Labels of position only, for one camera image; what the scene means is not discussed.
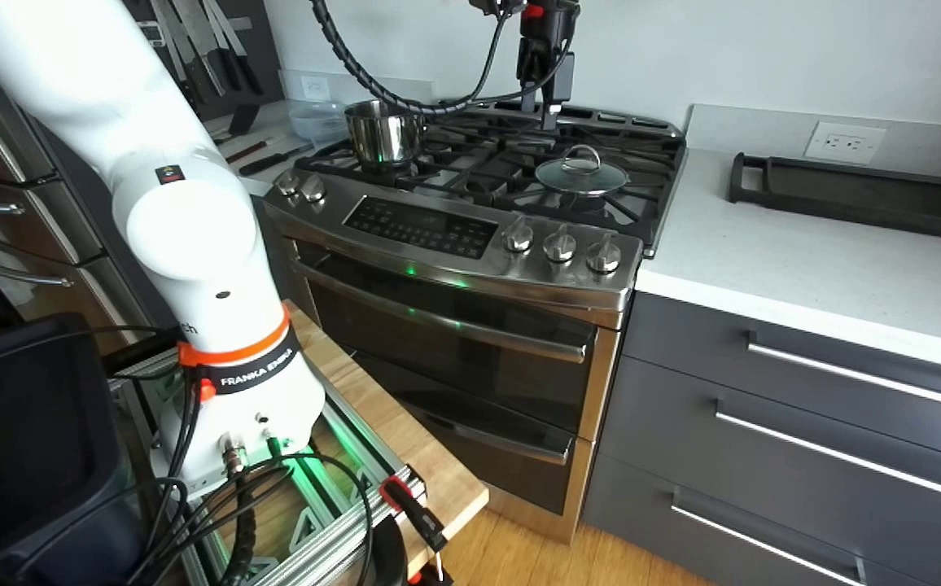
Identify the grey drawer cabinet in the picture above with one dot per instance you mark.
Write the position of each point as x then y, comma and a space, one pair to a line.
24, 206

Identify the red black clamp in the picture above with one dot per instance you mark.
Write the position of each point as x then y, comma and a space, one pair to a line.
415, 508

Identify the dark grey kitchen drawer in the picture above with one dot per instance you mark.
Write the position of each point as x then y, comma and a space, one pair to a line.
643, 522
814, 345
795, 476

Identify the black knife rack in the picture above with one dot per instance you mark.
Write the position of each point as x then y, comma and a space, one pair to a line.
218, 49

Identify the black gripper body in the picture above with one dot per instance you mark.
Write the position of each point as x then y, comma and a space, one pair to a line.
544, 42

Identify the wooden stand board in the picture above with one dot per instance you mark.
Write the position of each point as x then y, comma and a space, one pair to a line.
404, 435

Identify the clear plastic container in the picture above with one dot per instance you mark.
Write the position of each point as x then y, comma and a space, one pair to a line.
315, 116

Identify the glass lid with knob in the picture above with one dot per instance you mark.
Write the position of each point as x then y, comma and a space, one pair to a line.
581, 177

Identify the aluminium stand frame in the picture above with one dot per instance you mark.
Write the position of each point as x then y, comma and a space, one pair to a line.
324, 531

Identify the black plastic bin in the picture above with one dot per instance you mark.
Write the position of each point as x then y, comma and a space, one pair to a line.
24, 456

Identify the black griddle tray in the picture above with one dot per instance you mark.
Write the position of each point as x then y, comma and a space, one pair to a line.
871, 197

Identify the silver stove knob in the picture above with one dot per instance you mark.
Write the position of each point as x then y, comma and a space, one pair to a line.
519, 237
561, 244
312, 194
287, 183
602, 256

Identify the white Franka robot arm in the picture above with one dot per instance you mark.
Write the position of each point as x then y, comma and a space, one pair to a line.
197, 230

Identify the white wall outlet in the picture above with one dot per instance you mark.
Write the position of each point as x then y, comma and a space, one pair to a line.
845, 140

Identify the stainless steel gas range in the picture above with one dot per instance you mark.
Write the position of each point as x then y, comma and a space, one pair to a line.
456, 328

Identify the stainless steel pot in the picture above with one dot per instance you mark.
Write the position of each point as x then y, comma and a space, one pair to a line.
382, 135

